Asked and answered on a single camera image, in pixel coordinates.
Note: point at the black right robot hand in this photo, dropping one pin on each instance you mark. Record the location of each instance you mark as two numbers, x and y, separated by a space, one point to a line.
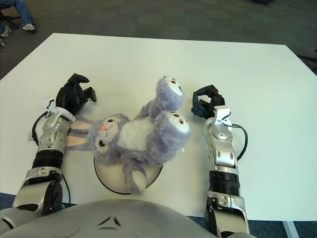
218 100

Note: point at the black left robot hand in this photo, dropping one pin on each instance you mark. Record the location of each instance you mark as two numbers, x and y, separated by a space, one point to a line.
70 96

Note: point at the purple plush bunny doll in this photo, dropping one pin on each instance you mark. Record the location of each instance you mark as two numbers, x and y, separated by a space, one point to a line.
138 136

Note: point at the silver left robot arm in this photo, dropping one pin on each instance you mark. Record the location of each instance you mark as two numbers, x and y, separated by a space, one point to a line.
49 138

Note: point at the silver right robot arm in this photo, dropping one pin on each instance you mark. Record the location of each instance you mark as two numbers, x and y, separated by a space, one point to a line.
224 153

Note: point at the white plate black rim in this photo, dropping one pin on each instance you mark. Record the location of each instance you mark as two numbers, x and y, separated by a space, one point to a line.
111 176

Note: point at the white sneaker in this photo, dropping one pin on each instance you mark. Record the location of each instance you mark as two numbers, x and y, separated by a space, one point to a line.
29 27
6 32

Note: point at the person leg blue jeans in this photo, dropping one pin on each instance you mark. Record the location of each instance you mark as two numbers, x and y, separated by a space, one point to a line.
24 11

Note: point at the black office chair base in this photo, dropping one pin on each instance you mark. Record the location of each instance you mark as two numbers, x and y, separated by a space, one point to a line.
309 58

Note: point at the silver robot torso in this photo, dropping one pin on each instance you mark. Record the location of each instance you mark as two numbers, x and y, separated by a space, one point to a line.
123 220

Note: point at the white table leg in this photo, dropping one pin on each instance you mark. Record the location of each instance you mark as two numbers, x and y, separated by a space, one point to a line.
290 229

